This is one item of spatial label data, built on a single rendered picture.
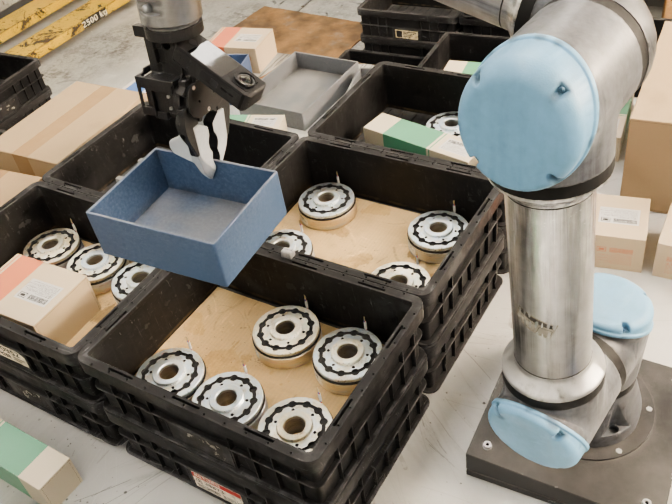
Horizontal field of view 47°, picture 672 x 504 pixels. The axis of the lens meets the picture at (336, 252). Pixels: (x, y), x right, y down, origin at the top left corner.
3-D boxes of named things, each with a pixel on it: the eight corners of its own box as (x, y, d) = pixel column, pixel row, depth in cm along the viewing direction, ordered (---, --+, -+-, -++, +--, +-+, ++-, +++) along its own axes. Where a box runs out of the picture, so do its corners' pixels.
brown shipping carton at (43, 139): (82, 224, 172) (56, 164, 161) (12, 204, 181) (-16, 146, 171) (164, 150, 191) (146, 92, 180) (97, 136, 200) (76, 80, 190)
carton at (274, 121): (188, 148, 190) (182, 127, 186) (197, 135, 194) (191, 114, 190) (282, 150, 184) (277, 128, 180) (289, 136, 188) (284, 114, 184)
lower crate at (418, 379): (435, 403, 123) (431, 352, 115) (338, 566, 104) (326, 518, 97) (234, 328, 141) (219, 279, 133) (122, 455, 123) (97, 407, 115)
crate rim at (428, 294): (508, 190, 127) (508, 178, 126) (428, 310, 109) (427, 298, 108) (305, 145, 146) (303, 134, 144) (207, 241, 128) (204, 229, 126)
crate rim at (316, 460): (428, 310, 109) (427, 298, 108) (316, 479, 91) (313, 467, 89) (207, 241, 128) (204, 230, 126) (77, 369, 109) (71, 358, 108)
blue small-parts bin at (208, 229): (287, 213, 104) (278, 170, 100) (227, 287, 95) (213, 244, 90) (169, 187, 113) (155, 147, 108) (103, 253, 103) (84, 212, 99)
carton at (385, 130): (366, 152, 155) (363, 127, 151) (385, 138, 158) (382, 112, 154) (468, 189, 142) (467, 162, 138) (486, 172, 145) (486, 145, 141)
